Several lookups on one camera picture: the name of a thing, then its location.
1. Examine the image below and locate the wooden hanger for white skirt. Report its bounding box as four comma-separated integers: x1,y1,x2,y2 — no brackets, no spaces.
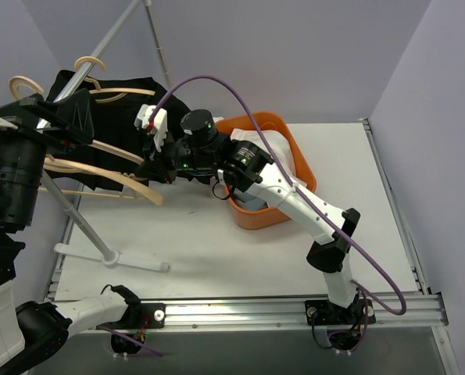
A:
8,76,143,165

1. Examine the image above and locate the black skirt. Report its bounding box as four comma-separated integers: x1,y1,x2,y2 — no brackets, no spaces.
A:
46,70,211,191

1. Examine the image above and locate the wooden hanger for black skirt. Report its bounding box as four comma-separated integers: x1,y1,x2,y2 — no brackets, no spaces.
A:
74,55,156,104

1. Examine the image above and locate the wooden hanger for denim skirt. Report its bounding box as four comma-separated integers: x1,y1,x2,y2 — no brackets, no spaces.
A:
44,156,163,205

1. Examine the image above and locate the blue denim skirt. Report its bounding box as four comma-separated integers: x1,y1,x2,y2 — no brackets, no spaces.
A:
232,191,268,211

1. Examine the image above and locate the white pleated skirt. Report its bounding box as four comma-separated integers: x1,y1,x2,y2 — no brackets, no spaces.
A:
231,128,307,187

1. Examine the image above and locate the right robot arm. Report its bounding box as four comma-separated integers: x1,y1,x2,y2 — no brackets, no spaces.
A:
134,105,360,323

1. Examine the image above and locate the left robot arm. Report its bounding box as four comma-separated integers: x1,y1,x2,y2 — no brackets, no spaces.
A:
0,89,142,374

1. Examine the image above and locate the orange plastic basket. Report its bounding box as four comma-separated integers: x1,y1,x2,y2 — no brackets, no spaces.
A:
216,112,317,230

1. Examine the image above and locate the white metal clothes rack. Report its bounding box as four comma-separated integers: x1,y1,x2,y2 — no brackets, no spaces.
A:
42,1,170,273

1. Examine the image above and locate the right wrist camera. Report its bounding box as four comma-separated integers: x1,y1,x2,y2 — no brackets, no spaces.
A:
134,104,168,152

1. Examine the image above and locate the aluminium mounting rail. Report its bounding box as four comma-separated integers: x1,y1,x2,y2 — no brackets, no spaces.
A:
48,293,450,335

